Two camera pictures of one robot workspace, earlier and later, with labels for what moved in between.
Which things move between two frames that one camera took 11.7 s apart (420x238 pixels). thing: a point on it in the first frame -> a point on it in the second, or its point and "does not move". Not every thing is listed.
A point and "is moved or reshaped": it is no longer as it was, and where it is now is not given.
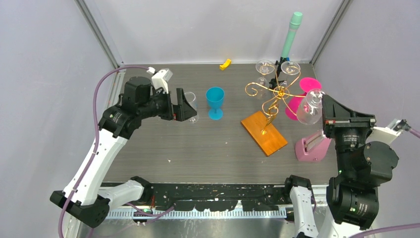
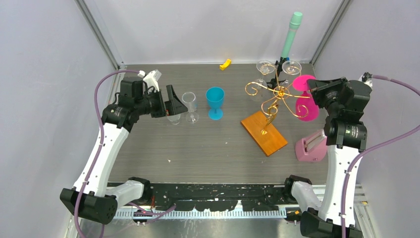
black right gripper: [335, 115] -> [319, 88]
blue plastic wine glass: [215, 97] does not move
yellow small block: [226, 65] does not move
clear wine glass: [191, 98] does not move
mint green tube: [295, 21] does not move
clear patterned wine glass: [309, 110] is moved or reshaped
